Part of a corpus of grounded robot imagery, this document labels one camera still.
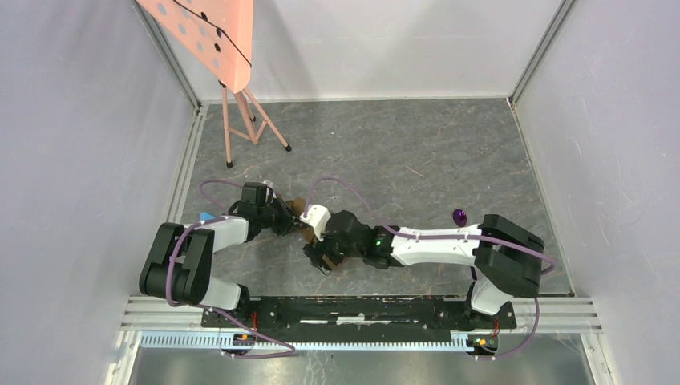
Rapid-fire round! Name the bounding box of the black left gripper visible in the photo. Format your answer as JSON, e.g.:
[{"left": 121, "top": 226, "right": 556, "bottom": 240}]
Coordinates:
[{"left": 257, "top": 194, "right": 304, "bottom": 237}]

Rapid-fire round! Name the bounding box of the brown cloth napkin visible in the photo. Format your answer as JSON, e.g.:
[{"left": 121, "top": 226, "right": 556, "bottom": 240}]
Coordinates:
[{"left": 286, "top": 197, "right": 346, "bottom": 273}]

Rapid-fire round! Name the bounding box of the purple spoon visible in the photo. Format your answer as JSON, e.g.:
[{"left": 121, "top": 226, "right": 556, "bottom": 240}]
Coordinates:
[{"left": 451, "top": 209, "right": 478, "bottom": 282}]

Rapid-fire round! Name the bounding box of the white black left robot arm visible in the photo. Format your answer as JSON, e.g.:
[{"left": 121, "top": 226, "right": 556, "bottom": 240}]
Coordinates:
[{"left": 139, "top": 182, "right": 301, "bottom": 327}]

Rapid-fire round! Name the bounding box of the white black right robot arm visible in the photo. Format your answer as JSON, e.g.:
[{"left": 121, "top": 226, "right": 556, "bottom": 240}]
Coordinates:
[{"left": 300, "top": 205, "right": 544, "bottom": 327}]

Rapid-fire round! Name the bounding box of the blue white wooden block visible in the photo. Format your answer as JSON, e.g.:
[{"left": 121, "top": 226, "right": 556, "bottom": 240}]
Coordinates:
[{"left": 200, "top": 212, "right": 225, "bottom": 224}]

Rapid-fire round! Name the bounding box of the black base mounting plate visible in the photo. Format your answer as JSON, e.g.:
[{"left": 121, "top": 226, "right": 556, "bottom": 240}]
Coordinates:
[{"left": 232, "top": 295, "right": 517, "bottom": 343}]

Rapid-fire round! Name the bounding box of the pink music stand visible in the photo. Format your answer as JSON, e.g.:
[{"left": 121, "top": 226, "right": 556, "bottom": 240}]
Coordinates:
[{"left": 138, "top": 0, "right": 292, "bottom": 168}]

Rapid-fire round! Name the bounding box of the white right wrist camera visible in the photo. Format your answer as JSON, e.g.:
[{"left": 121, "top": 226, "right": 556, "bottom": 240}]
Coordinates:
[{"left": 300, "top": 204, "right": 331, "bottom": 241}]

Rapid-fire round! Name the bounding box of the aluminium frame rail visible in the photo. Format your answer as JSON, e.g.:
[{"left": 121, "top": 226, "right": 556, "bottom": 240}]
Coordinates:
[{"left": 132, "top": 1, "right": 206, "bottom": 222}]

